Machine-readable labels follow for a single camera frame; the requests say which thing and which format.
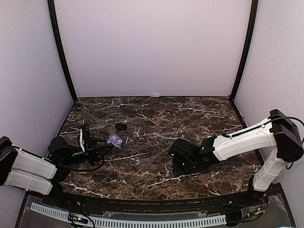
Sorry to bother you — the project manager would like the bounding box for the black earbud charging case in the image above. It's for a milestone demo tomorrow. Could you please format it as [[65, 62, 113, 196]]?
[[115, 123, 127, 131]]

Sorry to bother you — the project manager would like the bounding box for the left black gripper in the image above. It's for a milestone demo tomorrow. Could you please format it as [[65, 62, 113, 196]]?
[[61, 136, 113, 166]]

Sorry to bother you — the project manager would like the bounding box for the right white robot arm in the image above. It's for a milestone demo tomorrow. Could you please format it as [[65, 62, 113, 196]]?
[[168, 109, 304, 206]]

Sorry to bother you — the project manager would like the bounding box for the purple charging case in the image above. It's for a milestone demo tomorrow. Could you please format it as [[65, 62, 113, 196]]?
[[106, 133, 123, 149]]

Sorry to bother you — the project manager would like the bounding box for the left black frame post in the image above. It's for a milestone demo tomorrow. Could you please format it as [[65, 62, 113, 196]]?
[[47, 0, 78, 102]]

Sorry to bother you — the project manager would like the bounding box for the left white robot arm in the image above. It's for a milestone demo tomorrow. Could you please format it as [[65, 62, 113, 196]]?
[[0, 136, 114, 207]]

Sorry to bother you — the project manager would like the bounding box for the black frame post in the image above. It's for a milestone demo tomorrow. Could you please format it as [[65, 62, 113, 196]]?
[[229, 0, 259, 102], [47, 0, 78, 102]]

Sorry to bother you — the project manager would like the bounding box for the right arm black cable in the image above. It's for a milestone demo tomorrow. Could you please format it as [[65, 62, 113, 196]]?
[[268, 115, 304, 145]]

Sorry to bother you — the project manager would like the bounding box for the right black frame post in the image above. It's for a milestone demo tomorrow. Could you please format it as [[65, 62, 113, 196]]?
[[229, 0, 259, 102]]

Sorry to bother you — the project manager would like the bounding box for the white slotted cable duct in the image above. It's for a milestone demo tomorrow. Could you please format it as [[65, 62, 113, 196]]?
[[30, 203, 227, 228]]

